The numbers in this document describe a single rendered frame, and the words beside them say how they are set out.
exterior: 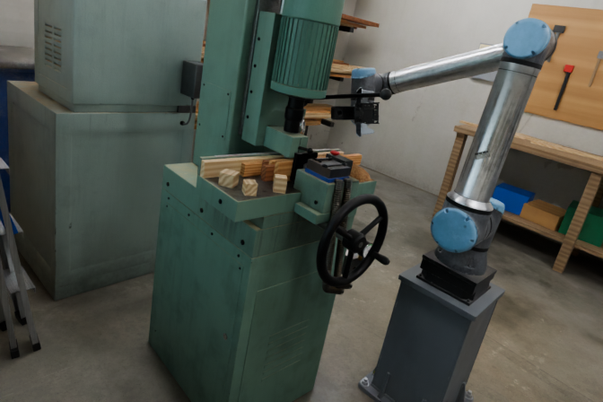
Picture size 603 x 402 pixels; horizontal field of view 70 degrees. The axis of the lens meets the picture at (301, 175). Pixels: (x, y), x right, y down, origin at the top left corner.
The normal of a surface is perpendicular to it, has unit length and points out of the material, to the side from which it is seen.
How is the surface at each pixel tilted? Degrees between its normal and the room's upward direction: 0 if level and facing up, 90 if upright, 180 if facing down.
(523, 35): 80
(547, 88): 90
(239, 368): 90
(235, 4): 90
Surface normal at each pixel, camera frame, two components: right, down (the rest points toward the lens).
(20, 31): 0.71, 0.34
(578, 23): -0.68, 0.11
